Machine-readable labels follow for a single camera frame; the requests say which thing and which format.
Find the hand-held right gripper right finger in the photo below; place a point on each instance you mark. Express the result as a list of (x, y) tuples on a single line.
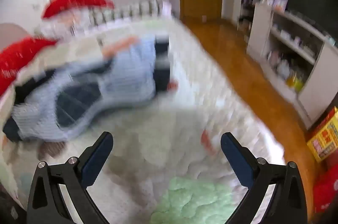
[(237, 158)]

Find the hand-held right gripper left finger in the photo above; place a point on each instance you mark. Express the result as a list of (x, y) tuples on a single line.
[(97, 158)]

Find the navy striped pants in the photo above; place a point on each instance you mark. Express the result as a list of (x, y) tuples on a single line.
[(132, 73)]

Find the heart print quilt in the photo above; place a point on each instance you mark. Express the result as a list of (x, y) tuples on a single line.
[(158, 134)]

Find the yellow box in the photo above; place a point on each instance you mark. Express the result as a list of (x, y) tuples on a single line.
[(323, 138)]

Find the red bag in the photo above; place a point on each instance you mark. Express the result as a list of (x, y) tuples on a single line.
[(326, 189)]

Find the yellow bottle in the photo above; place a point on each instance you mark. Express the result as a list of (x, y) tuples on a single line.
[(294, 81)]

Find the white shelf unit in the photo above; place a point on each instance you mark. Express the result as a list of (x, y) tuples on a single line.
[(311, 97)]

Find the large red pillow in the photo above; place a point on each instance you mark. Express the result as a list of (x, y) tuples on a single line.
[(18, 60)]

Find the floral pillow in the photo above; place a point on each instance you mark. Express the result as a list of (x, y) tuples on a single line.
[(60, 23)]

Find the green white-spotted bolster pillow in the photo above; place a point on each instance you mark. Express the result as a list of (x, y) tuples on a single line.
[(126, 11)]

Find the dark cluttered rack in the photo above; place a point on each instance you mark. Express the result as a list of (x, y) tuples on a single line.
[(249, 2)]

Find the small red pillow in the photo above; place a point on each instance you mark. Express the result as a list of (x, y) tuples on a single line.
[(76, 2)]

